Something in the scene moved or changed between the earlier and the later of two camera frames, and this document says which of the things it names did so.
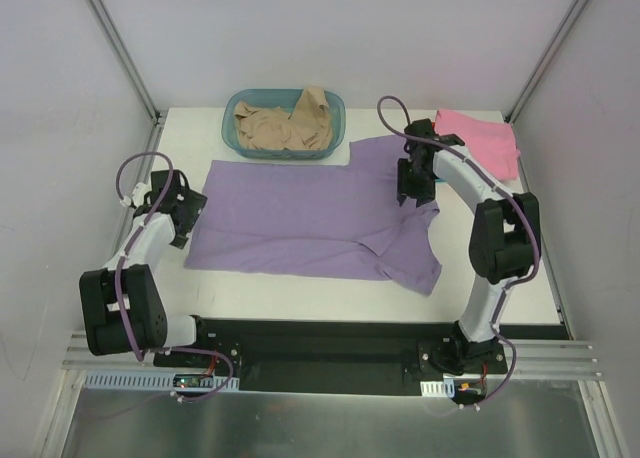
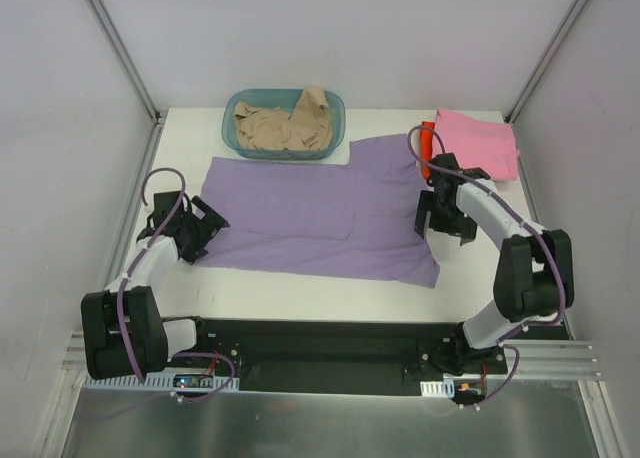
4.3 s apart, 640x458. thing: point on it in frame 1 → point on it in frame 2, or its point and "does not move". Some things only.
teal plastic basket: (288, 99) does not move
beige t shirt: (307, 127) does not move
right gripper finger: (425, 198) → (460, 225)
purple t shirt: (315, 220) does not move
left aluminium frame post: (121, 49) does not move
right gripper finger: (406, 179) → (425, 204)
